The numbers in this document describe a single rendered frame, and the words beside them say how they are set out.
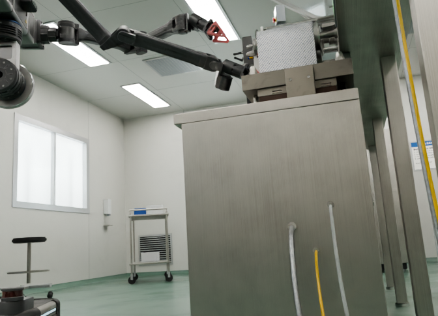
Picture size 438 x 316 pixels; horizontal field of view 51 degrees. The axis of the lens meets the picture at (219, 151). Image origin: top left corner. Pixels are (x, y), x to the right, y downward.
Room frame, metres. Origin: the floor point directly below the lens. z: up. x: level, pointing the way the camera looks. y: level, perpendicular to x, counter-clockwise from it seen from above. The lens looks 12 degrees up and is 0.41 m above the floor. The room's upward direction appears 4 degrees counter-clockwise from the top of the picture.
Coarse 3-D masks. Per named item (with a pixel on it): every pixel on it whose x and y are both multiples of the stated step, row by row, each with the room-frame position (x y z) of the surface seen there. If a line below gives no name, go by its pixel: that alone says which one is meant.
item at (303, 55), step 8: (280, 48) 1.78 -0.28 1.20; (288, 48) 1.77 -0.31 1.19; (296, 48) 1.76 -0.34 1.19; (304, 48) 1.75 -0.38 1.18; (312, 48) 1.74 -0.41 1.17; (264, 56) 1.80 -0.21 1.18; (272, 56) 1.79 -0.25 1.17; (280, 56) 1.78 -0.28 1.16; (288, 56) 1.77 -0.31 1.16; (296, 56) 1.76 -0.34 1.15; (304, 56) 1.75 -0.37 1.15; (312, 56) 1.74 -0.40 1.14; (264, 64) 1.80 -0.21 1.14; (272, 64) 1.79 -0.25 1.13; (280, 64) 1.78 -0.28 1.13; (288, 64) 1.77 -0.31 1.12; (296, 64) 1.76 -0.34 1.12; (304, 64) 1.75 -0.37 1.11; (312, 64) 1.75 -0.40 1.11
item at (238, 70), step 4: (236, 64) 1.81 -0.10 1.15; (248, 64) 1.77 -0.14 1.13; (236, 68) 1.80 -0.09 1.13; (240, 68) 1.80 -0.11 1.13; (244, 68) 1.77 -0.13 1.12; (232, 72) 1.82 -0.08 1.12; (236, 72) 1.81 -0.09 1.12; (240, 72) 1.80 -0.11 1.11; (244, 72) 1.79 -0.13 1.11; (248, 72) 1.81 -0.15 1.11; (236, 76) 1.82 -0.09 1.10; (240, 76) 1.78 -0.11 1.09
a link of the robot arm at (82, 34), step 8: (64, 24) 1.97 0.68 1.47; (72, 24) 1.99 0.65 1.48; (80, 32) 2.03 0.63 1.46; (88, 32) 2.06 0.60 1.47; (64, 40) 1.98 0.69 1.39; (72, 40) 2.00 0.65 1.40; (80, 40) 2.05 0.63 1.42; (88, 40) 2.08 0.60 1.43; (120, 48) 2.23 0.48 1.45; (128, 48) 2.24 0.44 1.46; (136, 48) 2.22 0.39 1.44
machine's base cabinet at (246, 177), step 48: (192, 144) 1.62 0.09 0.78; (240, 144) 1.57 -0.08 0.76; (288, 144) 1.52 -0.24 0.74; (336, 144) 1.48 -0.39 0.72; (192, 192) 1.62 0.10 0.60; (240, 192) 1.57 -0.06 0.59; (288, 192) 1.53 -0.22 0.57; (336, 192) 1.49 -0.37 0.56; (192, 240) 1.62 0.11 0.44; (240, 240) 1.58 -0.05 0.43; (288, 240) 1.53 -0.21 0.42; (336, 240) 1.49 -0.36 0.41; (192, 288) 1.62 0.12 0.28; (240, 288) 1.58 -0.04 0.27; (288, 288) 1.54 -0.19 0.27; (336, 288) 1.49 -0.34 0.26; (384, 288) 1.49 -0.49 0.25
